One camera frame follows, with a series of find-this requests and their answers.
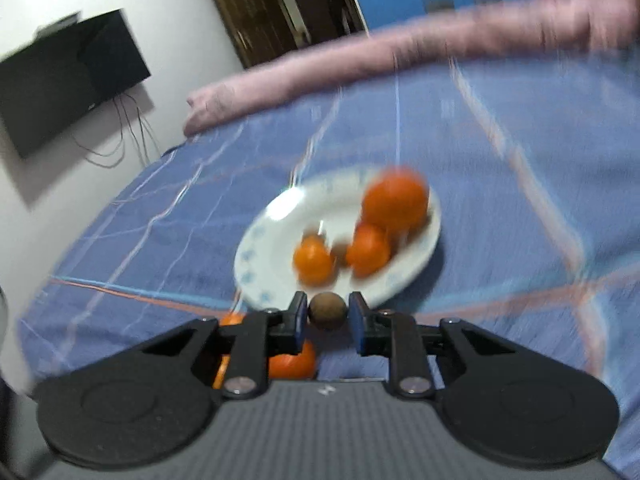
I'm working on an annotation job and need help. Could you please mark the large orange mandarin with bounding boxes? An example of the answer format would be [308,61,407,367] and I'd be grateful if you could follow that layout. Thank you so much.
[361,167,430,234]

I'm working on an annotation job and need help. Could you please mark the brown kiwi fruit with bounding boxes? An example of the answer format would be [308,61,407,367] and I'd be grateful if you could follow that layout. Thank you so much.
[330,240,349,268]

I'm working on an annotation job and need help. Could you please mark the tan longan fruit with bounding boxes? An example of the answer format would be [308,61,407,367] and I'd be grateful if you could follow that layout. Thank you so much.
[308,292,347,330]

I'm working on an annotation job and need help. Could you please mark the small orange kumquat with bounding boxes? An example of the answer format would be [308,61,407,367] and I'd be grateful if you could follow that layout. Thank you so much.
[293,236,335,286]

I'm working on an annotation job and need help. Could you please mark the white floral ceramic plate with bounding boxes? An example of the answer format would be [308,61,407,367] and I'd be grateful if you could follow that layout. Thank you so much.
[234,166,442,310]

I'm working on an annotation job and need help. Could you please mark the blue plaid bed sheet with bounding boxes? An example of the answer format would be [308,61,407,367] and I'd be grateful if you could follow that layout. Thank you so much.
[17,55,639,479]

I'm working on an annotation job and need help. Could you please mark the brown wooden door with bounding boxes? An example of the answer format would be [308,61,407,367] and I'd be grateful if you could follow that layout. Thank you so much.
[214,0,366,68]

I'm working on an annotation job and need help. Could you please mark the pink rolled duvet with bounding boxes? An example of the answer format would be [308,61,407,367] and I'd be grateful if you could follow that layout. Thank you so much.
[183,0,639,136]

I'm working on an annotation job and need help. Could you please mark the hanging television cables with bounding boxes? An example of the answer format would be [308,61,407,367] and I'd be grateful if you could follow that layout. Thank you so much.
[69,90,164,170]

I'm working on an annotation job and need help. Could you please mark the black wall television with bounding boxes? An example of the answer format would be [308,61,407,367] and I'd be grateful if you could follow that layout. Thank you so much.
[1,10,151,159]

